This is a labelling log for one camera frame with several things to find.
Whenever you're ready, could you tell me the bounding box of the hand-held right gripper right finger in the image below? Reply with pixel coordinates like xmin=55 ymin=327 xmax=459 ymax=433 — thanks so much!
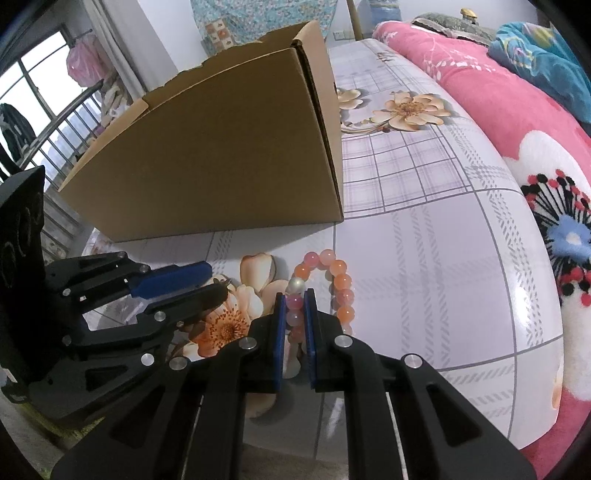
xmin=304 ymin=290 xmax=537 ymax=480

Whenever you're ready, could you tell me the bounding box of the blue patterned bag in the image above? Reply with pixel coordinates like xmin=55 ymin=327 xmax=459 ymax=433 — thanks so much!
xmin=367 ymin=0 xmax=416 ymax=21

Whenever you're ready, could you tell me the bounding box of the wooden stand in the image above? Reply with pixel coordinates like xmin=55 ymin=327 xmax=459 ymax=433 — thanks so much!
xmin=346 ymin=0 xmax=363 ymax=41

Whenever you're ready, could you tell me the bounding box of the blue patterned blanket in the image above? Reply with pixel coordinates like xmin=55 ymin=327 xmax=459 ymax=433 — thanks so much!
xmin=488 ymin=21 xmax=591 ymax=139

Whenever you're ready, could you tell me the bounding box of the pink orange bead bracelet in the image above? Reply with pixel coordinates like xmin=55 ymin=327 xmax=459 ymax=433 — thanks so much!
xmin=285 ymin=249 xmax=355 ymax=344

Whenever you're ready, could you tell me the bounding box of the pink floral blanket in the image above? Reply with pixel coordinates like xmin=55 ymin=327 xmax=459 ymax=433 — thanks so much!
xmin=372 ymin=19 xmax=591 ymax=476

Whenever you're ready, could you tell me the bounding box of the pink hanging clothing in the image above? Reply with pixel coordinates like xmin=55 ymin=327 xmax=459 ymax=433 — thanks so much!
xmin=67 ymin=34 xmax=116 ymax=86

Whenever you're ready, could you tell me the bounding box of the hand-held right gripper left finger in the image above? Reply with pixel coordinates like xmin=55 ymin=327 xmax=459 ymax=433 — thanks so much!
xmin=50 ymin=294 xmax=287 ymax=480

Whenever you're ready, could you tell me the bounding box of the metal balcony railing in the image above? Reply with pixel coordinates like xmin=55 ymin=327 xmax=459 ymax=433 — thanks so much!
xmin=0 ymin=78 xmax=107 ymax=259

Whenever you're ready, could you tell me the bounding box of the teal floral hanging cloth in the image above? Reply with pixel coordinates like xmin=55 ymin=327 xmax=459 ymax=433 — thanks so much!
xmin=191 ymin=0 xmax=340 ymax=56

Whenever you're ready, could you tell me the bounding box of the dark hanging clothing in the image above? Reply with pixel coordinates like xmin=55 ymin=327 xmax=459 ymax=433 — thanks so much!
xmin=0 ymin=102 xmax=38 ymax=181

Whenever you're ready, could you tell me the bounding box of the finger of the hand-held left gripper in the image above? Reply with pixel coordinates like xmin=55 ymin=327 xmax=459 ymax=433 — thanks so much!
xmin=46 ymin=251 xmax=213 ymax=305
xmin=28 ymin=284 xmax=230 ymax=421

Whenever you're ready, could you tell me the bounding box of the brown cardboard box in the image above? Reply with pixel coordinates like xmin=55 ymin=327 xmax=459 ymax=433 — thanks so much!
xmin=58 ymin=21 xmax=345 ymax=243

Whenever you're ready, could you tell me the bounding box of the white fluffy rug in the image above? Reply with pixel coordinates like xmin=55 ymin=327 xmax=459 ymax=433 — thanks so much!
xmin=0 ymin=388 xmax=93 ymax=462

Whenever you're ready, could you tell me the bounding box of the pile of folded cloths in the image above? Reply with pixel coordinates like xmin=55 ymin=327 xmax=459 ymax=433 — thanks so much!
xmin=95 ymin=76 xmax=144 ymax=134

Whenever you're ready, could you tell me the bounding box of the grey pillow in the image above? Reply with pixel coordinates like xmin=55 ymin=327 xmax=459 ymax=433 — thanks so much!
xmin=411 ymin=13 xmax=497 ymax=42

